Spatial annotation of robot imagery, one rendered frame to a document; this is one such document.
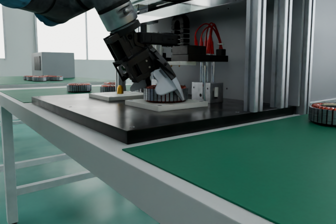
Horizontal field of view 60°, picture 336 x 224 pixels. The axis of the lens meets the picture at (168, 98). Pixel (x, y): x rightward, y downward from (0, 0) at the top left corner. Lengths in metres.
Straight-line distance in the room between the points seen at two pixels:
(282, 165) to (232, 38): 0.58
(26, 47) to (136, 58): 4.83
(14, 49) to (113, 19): 4.79
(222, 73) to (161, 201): 0.65
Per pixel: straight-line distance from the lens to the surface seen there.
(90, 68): 5.73
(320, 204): 0.29
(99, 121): 0.54
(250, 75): 0.66
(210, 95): 0.78
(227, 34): 0.92
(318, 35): 0.86
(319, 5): 0.87
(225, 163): 0.37
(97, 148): 0.46
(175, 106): 0.66
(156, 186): 0.33
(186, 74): 1.05
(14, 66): 5.38
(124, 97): 0.86
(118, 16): 0.63
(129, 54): 0.65
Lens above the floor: 0.87
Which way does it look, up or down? 6 degrees down
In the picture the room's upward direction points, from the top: straight up
